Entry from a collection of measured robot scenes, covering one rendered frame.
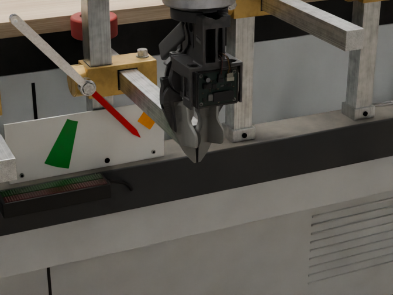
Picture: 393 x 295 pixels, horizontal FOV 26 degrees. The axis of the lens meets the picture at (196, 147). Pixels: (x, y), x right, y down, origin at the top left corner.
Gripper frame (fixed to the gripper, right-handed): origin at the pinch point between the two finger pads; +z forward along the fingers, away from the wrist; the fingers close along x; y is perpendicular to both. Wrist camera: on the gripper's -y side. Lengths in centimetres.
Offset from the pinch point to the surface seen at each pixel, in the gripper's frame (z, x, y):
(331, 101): 16, 53, -49
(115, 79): -2.8, -2.2, -25.5
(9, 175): -0.7, -24.5, -0.7
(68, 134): 5.2, -10.3, -25.6
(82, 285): 48, -3, -49
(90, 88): -2.6, -7.0, -23.5
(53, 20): -8.0, -6.3, -46.1
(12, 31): -6.8, -13.5, -46.1
